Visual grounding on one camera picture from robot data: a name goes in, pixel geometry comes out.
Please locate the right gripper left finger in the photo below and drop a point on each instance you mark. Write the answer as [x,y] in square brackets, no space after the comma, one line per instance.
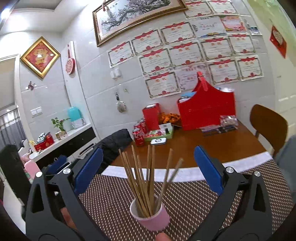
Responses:
[49,194]

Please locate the red box on sideboard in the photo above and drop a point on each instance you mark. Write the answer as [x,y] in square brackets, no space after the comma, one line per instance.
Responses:
[48,141]

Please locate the plastic candy bag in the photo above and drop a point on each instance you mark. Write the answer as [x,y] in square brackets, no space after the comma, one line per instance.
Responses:
[229,121]

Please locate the person's right hand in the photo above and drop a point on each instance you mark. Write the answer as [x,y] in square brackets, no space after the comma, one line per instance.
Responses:
[162,237]

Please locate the plum blossom framed painting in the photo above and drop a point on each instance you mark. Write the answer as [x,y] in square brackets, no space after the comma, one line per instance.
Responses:
[112,18]

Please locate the gold framed red picture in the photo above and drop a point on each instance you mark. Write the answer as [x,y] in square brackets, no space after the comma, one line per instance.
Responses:
[40,57]

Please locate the hanging wall brush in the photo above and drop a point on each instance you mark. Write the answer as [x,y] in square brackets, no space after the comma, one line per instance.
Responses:
[121,106]

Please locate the pink cylindrical chopstick cup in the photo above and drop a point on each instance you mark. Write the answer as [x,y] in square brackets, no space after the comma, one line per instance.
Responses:
[159,221]

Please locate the brown polka dot table mat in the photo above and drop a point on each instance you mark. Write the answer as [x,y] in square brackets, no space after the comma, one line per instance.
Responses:
[107,200]

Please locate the red cola can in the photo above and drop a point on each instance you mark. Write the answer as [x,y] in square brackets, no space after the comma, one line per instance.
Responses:
[138,137]

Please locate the red tall box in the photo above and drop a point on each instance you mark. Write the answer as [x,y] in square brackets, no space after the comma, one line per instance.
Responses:
[151,115]

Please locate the person's left hand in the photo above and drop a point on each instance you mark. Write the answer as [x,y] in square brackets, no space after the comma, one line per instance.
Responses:
[67,218]

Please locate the small potted green plant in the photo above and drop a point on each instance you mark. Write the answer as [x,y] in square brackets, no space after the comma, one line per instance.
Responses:
[60,125]

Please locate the green snack tray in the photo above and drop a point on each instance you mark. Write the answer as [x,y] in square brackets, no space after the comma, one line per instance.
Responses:
[165,131]

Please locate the teal white humidifier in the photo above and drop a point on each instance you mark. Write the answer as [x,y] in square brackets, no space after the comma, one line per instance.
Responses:
[75,117]

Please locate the red round hanging ornament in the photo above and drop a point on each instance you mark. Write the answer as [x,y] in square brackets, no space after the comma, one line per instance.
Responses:
[70,64]

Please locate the white black sideboard cabinet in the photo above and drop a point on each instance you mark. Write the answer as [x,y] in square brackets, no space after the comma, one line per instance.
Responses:
[75,145]

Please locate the white small device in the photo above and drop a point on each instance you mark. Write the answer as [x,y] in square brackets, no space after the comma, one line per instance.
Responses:
[158,141]

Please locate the black jacket on chair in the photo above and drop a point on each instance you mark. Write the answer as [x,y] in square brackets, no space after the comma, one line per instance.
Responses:
[110,146]

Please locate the red heart door decoration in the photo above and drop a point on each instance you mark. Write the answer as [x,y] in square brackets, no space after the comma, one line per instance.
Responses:
[277,39]

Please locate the brown wooden chair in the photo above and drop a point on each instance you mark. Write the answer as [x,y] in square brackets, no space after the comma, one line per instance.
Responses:
[271,125]

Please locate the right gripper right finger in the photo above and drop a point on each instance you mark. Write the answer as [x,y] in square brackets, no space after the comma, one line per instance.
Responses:
[253,217]

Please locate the red gift bag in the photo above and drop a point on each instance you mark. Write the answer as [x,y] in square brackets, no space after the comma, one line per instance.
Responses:
[205,106]

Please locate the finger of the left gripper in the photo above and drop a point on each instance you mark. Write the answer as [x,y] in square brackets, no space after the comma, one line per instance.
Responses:
[56,166]

